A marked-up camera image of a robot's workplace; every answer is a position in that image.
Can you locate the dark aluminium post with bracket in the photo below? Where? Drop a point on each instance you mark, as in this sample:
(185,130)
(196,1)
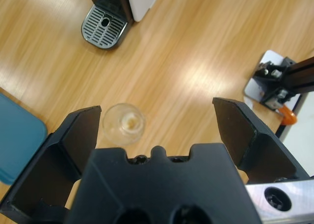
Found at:
(299,74)

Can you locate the clear drinking glass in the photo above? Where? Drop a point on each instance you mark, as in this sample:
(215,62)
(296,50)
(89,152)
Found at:
(127,125)

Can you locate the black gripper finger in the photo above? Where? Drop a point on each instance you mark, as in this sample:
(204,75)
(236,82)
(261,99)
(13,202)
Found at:
(265,152)
(49,165)

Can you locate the white coffee machine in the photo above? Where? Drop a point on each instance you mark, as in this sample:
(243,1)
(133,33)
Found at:
(142,0)

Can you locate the metal drip tray grille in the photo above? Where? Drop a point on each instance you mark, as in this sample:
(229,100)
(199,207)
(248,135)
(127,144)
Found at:
(103,32)

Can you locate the teal plastic tray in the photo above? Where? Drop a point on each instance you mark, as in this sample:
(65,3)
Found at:
(17,140)

